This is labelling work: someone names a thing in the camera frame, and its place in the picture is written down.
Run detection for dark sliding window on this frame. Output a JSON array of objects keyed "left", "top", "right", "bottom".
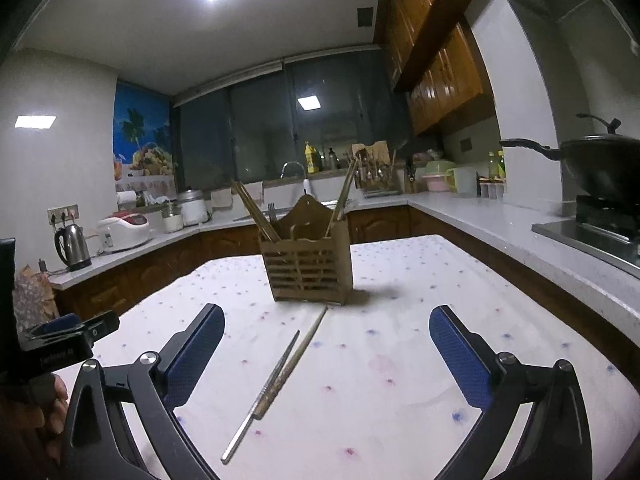
[{"left": 172, "top": 45, "right": 416, "bottom": 193}]

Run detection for person's left hand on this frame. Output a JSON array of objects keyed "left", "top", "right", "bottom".
[{"left": 30, "top": 375, "right": 70, "bottom": 461}]

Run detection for black wok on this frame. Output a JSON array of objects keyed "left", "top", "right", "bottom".
[{"left": 500, "top": 114, "right": 640, "bottom": 201}]

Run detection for metal chopstick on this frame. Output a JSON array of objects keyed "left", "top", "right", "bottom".
[{"left": 221, "top": 330, "right": 301, "bottom": 463}]

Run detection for frosted plastic pitcher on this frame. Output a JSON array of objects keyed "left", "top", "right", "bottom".
[{"left": 446, "top": 166, "right": 478, "bottom": 197}]

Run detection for glass jar with white lid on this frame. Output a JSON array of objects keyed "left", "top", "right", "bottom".
[{"left": 161, "top": 201, "right": 183, "bottom": 233}]

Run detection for wall socket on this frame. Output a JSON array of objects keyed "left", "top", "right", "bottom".
[{"left": 47, "top": 204, "right": 81, "bottom": 225}]

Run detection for wooden cutting board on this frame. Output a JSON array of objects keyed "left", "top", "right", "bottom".
[{"left": 351, "top": 141, "right": 390, "bottom": 163}]

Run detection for tropical fruit wall poster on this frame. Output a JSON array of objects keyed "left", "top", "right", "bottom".
[{"left": 114, "top": 82, "right": 178, "bottom": 193}]

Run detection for floral cloth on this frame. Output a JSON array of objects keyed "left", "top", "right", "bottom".
[{"left": 12, "top": 269, "right": 60, "bottom": 322}]

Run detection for dish rack with utensils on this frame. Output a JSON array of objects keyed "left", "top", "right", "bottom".
[{"left": 357, "top": 152, "right": 403, "bottom": 197}]

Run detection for red and white rice cooker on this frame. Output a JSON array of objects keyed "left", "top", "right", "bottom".
[{"left": 96, "top": 212, "right": 152, "bottom": 253}]

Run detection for dotted white tablecloth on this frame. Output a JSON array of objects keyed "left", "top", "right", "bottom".
[{"left": 50, "top": 234, "right": 640, "bottom": 480}]

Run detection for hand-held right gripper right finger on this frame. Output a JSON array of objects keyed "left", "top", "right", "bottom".
[{"left": 429, "top": 305, "right": 593, "bottom": 480}]

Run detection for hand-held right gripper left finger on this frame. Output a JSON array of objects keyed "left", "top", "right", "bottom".
[{"left": 55, "top": 303, "right": 226, "bottom": 480}]

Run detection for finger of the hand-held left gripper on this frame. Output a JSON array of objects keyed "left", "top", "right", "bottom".
[
  {"left": 31, "top": 313, "right": 83, "bottom": 337},
  {"left": 75, "top": 310, "right": 121, "bottom": 348}
]

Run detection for steel electric kettle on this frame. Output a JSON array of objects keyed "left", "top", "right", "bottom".
[{"left": 54, "top": 222, "right": 93, "bottom": 272}]

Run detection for wooden utensil holder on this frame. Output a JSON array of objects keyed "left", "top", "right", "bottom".
[{"left": 258, "top": 194, "right": 352, "bottom": 306}]

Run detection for gas stove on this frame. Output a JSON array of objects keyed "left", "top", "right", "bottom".
[{"left": 531, "top": 195, "right": 640, "bottom": 278}]

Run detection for wooden base cabinets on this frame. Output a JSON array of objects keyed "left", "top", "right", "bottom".
[{"left": 52, "top": 205, "right": 640, "bottom": 351}]

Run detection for wooden wall cabinets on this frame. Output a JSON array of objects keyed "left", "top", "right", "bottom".
[{"left": 374, "top": 0, "right": 496, "bottom": 136}]

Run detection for chrome faucet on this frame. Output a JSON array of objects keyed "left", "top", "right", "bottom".
[{"left": 281, "top": 161, "right": 311, "bottom": 196}]

